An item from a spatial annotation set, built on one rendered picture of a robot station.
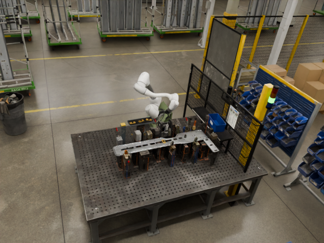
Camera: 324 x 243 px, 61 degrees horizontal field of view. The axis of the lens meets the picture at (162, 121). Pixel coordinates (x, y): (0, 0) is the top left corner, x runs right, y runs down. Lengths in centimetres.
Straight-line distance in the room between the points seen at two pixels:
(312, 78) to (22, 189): 658
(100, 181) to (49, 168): 149
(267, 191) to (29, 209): 372
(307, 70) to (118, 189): 542
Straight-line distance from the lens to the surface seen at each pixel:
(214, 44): 627
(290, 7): 749
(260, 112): 369
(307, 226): 489
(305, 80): 748
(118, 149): 368
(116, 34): 1016
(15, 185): 487
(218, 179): 391
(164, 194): 357
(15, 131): 579
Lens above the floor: 342
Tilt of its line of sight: 35 degrees down
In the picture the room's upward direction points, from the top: 6 degrees clockwise
